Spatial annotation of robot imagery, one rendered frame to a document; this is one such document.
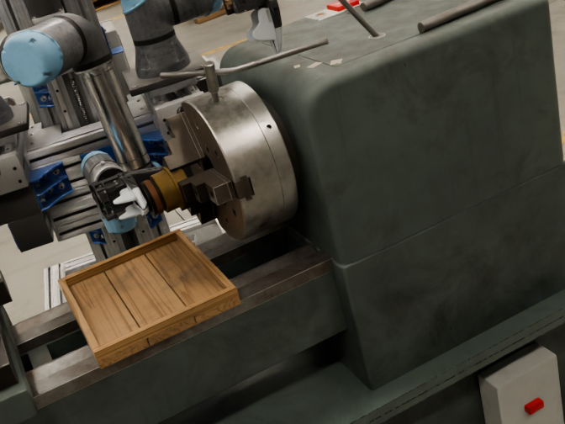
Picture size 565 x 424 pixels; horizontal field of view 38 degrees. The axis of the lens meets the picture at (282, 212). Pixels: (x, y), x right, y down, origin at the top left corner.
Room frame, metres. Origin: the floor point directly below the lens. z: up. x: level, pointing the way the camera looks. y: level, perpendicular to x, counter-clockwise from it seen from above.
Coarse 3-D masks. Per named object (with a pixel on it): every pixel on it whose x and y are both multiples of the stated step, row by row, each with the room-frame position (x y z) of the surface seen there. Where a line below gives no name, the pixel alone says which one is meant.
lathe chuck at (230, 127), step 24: (192, 120) 1.61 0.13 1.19; (216, 120) 1.52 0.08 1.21; (240, 120) 1.52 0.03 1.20; (216, 144) 1.49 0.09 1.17; (240, 144) 1.48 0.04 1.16; (264, 144) 1.49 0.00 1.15; (192, 168) 1.73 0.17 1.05; (216, 168) 1.54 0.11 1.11; (240, 168) 1.46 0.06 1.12; (264, 168) 1.47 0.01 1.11; (264, 192) 1.47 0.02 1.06; (240, 216) 1.47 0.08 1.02; (264, 216) 1.48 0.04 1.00; (240, 240) 1.53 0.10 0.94
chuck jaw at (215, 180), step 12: (192, 180) 1.53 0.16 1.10; (204, 180) 1.51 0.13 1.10; (216, 180) 1.49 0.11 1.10; (228, 180) 1.47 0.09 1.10; (240, 180) 1.46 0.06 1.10; (192, 192) 1.52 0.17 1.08; (204, 192) 1.49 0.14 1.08; (216, 192) 1.46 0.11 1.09; (228, 192) 1.46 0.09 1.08; (240, 192) 1.46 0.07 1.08
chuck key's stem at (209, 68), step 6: (204, 66) 1.55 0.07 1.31; (210, 66) 1.55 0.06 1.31; (210, 72) 1.55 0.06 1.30; (210, 78) 1.55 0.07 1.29; (216, 78) 1.56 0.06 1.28; (210, 84) 1.56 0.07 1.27; (216, 84) 1.56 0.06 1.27; (210, 90) 1.56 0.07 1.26; (216, 90) 1.56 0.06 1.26; (216, 96) 1.57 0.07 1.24; (216, 102) 1.57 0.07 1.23
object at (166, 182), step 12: (180, 168) 1.58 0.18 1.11; (156, 180) 1.54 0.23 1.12; (168, 180) 1.54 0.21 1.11; (180, 180) 1.55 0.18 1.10; (144, 192) 1.57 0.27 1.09; (156, 192) 1.52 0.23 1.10; (168, 192) 1.52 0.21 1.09; (180, 192) 1.53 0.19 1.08; (156, 204) 1.52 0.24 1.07; (168, 204) 1.52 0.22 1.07; (180, 204) 1.54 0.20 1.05
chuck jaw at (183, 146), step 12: (168, 120) 1.63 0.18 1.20; (180, 120) 1.64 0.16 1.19; (180, 132) 1.62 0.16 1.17; (192, 132) 1.62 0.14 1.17; (168, 144) 1.60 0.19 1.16; (180, 144) 1.61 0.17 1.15; (192, 144) 1.61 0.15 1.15; (168, 156) 1.59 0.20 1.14; (180, 156) 1.59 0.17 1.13; (192, 156) 1.59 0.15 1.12; (204, 156) 1.62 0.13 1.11; (168, 168) 1.58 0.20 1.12
